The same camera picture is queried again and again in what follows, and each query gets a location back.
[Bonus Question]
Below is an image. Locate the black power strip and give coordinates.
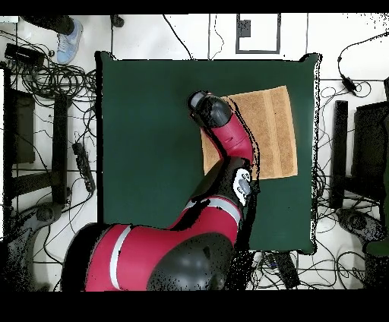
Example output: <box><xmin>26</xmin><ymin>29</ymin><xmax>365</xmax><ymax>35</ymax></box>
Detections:
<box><xmin>71</xmin><ymin>141</ymin><xmax>96</xmax><ymax>194</ymax></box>
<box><xmin>264</xmin><ymin>251</ymin><xmax>302</xmax><ymax>289</ymax></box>

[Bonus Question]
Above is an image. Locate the dark grey square plate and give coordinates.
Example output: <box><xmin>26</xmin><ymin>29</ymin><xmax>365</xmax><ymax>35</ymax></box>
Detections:
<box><xmin>237</xmin><ymin>19</ymin><xmax>252</xmax><ymax>38</ymax></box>

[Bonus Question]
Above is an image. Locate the light blue shoe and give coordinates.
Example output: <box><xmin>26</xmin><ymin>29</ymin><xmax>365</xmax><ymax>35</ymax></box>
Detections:
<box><xmin>55</xmin><ymin>18</ymin><xmax>84</xmax><ymax>65</ymax></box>

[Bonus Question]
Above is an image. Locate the dark green table cloth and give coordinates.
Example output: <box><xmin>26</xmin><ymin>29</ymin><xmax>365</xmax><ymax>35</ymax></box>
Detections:
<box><xmin>93</xmin><ymin>50</ymin><xmax>322</xmax><ymax>255</ymax></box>

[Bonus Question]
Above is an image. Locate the black rectangular box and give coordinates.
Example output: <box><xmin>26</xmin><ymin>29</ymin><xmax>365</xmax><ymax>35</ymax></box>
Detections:
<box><xmin>4</xmin><ymin>43</ymin><xmax>46</xmax><ymax>67</ymax></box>

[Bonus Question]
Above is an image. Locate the grey square floor frame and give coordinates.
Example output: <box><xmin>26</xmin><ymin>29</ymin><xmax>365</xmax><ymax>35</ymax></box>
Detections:
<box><xmin>235</xmin><ymin>12</ymin><xmax>281</xmax><ymax>55</ymax></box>

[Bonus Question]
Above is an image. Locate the person's leg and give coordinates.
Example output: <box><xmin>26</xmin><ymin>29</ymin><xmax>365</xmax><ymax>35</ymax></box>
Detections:
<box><xmin>19</xmin><ymin>14</ymin><xmax>75</xmax><ymax>36</ymax></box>

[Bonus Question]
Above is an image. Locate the thin black cable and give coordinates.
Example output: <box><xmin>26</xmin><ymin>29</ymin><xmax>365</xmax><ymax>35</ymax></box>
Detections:
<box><xmin>210</xmin><ymin>13</ymin><xmax>225</xmax><ymax>60</ymax></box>

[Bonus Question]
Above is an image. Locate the black power adapter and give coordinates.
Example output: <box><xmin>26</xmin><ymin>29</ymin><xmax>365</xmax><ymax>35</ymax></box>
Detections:
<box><xmin>340</xmin><ymin>75</ymin><xmax>358</xmax><ymax>96</ymax></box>

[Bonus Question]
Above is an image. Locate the dark green fabric bundle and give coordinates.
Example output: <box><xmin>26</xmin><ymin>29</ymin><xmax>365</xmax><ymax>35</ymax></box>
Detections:
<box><xmin>365</xmin><ymin>238</ymin><xmax>389</xmax><ymax>258</ymax></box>

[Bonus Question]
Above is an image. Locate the grey stand base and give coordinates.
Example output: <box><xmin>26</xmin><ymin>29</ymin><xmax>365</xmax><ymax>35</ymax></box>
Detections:
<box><xmin>335</xmin><ymin>207</ymin><xmax>387</xmax><ymax>244</ymax></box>
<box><xmin>5</xmin><ymin>201</ymin><xmax>63</xmax><ymax>291</ymax></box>

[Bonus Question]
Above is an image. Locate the black adapter cable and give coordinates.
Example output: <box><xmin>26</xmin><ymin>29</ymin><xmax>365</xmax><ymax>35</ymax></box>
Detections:
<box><xmin>336</xmin><ymin>31</ymin><xmax>389</xmax><ymax>80</ymax></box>

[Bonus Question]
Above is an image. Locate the tan terry towel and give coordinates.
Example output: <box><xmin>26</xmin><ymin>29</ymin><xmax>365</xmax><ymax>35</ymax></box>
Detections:
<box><xmin>200</xmin><ymin>85</ymin><xmax>299</xmax><ymax>181</ymax></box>

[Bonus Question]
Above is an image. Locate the thick black cable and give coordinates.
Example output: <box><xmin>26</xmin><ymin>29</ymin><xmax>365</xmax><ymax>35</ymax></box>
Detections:
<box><xmin>161</xmin><ymin>14</ymin><xmax>195</xmax><ymax>61</ymax></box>

